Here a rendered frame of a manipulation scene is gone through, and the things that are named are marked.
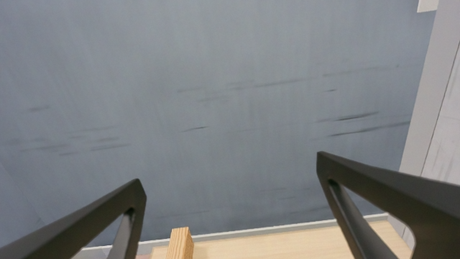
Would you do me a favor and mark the grey panel wall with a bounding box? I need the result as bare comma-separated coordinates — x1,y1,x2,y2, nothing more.
399,0,460,185

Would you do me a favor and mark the light brown wooden block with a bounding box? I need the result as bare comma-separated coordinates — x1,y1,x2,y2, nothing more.
166,227,194,259

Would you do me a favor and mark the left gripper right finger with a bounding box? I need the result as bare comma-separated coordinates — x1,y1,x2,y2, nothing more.
316,151,460,259

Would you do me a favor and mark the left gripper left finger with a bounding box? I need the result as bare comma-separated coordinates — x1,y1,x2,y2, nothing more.
0,178,147,259

